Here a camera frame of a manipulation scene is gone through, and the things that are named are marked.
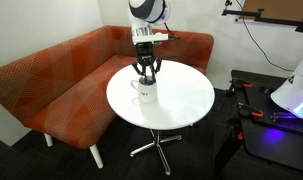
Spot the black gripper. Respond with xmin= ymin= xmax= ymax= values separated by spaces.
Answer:
xmin=130 ymin=42 xmax=163 ymax=84

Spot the white ceramic mug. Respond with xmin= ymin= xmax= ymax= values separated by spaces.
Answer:
xmin=129 ymin=75 xmax=158 ymax=104

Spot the chrome table base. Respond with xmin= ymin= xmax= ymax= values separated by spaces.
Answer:
xmin=129 ymin=128 xmax=183 ymax=176

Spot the orange patterned corner sofa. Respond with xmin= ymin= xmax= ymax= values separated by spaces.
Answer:
xmin=0 ymin=25 xmax=215 ymax=169

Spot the black robot stand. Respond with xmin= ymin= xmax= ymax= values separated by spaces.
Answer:
xmin=220 ymin=69 xmax=303 ymax=175

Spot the brown cork board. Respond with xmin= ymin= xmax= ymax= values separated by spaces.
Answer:
xmin=242 ymin=0 xmax=303 ymax=23

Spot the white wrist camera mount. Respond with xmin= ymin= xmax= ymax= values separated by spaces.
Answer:
xmin=131 ymin=31 xmax=170 ymax=46

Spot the orange handled clamp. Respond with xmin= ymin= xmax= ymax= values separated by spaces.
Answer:
xmin=230 ymin=79 xmax=254 ymax=90
xmin=238 ymin=102 xmax=265 ymax=119

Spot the black hanging wall cable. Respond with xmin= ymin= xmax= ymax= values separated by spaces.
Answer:
xmin=235 ymin=0 xmax=294 ymax=72

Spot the black wall rail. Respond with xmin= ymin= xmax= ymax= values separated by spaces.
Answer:
xmin=221 ymin=0 xmax=303 ymax=35

